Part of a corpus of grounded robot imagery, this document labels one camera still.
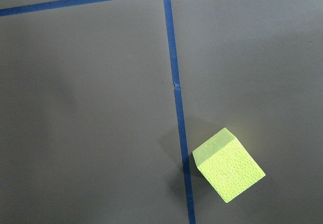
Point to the yellow foam block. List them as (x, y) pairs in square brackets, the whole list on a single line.
[(227, 165)]

